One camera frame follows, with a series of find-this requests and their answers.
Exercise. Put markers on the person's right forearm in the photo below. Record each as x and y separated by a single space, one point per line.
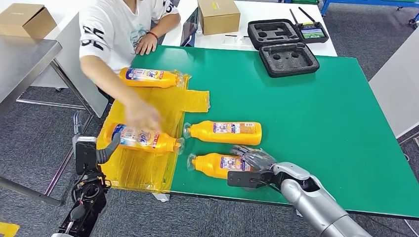
104 80

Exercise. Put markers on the blue metal shelf rack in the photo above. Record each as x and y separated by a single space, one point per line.
323 8

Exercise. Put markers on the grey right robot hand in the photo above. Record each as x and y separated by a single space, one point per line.
255 158

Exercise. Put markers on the remote controller with screen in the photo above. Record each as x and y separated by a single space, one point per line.
313 33

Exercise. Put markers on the person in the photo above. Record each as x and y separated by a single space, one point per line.
111 26

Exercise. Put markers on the white paper scrap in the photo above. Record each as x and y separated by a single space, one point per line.
299 212
160 197

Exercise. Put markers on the person's right hand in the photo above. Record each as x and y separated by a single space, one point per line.
142 114

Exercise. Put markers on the cardboard box with yellow sticker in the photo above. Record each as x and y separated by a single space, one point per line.
218 16

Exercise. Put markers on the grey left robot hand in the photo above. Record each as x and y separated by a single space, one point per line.
109 152

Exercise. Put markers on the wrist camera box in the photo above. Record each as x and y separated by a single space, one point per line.
242 179
85 157

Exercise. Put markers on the stainless steel table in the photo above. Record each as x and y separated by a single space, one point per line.
23 65

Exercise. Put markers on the plain cardboard box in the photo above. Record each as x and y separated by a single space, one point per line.
26 19

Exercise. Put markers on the black tablet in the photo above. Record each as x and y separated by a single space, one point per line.
189 27

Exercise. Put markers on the yellow floor tape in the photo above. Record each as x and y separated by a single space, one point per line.
8 229

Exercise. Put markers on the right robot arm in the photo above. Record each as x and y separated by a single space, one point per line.
314 202

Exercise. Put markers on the black foam-lined case half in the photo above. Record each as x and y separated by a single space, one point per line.
273 34
288 61

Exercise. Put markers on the orange detergent bottle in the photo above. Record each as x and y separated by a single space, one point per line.
226 133
147 78
144 140
209 165

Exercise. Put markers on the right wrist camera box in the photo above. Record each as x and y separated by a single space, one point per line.
242 179

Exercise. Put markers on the small clear plastic packet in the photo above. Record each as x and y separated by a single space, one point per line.
234 40

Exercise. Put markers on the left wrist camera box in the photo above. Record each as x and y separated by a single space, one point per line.
85 157

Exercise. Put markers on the yellow plastic-wrapped cardboard sheet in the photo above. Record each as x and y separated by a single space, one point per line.
140 170

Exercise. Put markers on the person's left hand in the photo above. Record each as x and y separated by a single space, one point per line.
146 44

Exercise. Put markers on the person's left forearm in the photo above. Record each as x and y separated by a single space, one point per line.
168 24

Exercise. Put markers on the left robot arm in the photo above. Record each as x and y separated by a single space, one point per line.
85 202

